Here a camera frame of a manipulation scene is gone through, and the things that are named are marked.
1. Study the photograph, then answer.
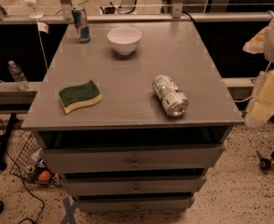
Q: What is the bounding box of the white round device on stand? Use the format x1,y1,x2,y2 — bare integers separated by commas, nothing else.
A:
23,0,43,20

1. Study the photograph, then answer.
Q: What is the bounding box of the white bowl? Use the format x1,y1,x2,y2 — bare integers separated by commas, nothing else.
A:
107,27,142,55

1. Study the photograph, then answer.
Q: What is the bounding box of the green yellow sponge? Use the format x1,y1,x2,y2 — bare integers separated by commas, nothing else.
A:
59,80,102,114

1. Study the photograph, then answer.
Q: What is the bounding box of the clear plastic water bottle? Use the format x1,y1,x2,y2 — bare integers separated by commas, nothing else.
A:
8,61,30,91

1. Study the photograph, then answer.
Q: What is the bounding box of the orange fruit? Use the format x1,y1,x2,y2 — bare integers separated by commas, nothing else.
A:
38,171,52,182

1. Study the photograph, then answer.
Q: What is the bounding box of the wire basket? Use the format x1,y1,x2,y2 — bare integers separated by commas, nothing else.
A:
9,134,61,186

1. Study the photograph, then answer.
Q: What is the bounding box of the black floor cable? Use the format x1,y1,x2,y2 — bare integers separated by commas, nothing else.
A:
0,109,46,224

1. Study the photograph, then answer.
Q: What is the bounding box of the blue red bull can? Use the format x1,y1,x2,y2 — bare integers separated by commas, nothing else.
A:
72,7,90,43

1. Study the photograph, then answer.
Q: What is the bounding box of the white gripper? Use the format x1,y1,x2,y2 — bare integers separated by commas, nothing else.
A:
242,14,274,128

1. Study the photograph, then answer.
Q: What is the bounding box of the grey drawer cabinet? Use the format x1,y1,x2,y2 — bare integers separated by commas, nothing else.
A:
23,21,242,213

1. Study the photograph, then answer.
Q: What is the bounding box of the silver green 7up can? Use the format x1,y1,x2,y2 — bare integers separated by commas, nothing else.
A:
152,75,189,117

